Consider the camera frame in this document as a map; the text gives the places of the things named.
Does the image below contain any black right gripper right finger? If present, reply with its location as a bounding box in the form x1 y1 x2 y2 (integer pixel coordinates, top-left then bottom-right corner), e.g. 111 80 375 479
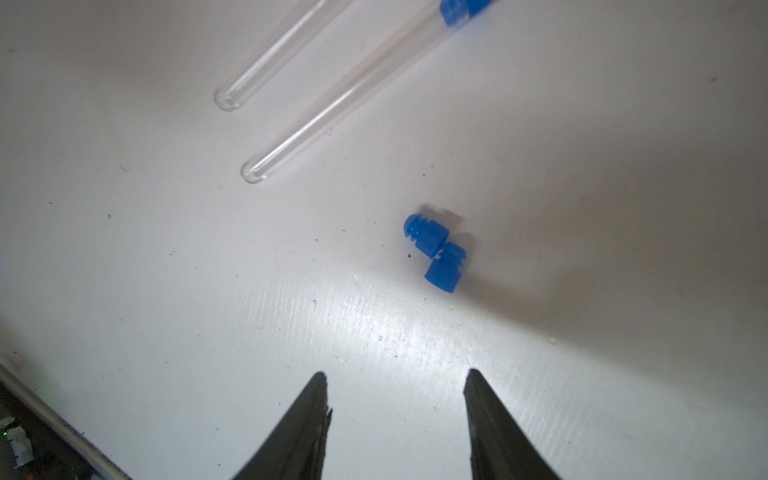
463 369 560 480

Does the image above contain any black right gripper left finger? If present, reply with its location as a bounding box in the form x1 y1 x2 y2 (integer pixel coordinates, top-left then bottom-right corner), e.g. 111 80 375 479
234 371 333 480

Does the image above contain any clear test tube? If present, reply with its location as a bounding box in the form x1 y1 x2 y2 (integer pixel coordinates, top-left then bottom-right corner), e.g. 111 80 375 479
241 1 459 184
213 0 351 112

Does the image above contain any blue stopper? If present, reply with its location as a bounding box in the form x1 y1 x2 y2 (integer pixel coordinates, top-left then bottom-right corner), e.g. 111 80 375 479
425 243 467 293
439 0 493 28
403 214 450 259

